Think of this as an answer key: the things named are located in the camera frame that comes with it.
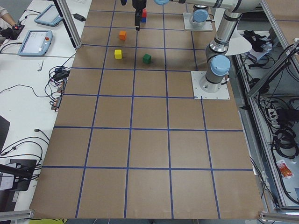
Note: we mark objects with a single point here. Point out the green wooden block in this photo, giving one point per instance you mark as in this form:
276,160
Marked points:
146,58

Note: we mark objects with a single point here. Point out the aluminium frame post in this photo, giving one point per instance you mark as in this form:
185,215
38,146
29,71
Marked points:
65,14

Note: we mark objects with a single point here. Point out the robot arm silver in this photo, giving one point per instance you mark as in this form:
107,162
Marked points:
218,64
199,16

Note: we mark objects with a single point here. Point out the black power adapter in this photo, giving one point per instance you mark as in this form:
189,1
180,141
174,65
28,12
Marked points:
79,17

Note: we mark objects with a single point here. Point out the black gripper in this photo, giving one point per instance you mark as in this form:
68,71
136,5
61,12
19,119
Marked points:
138,4

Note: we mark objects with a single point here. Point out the red wooden block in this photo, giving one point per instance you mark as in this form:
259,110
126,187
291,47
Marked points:
144,13

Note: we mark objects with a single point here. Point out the yellow wooden block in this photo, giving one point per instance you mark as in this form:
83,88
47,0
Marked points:
118,54

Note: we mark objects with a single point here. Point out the teach pendant tablet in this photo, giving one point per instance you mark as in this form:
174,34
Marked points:
49,17
36,43

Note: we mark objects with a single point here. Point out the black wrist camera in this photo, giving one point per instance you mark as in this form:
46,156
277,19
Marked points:
123,2

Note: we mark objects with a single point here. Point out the orange snack packet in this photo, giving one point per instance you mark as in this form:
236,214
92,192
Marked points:
284,170

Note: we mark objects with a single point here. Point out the near teach pendant tablet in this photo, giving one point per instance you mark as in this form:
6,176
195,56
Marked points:
36,43

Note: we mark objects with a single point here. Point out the far teach pendant tablet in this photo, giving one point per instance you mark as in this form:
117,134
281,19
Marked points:
49,17

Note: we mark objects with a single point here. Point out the orange wooden block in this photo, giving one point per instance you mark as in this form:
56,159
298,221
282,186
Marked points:
122,35

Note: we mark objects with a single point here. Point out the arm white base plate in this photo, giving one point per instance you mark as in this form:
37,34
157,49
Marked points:
202,89
191,25

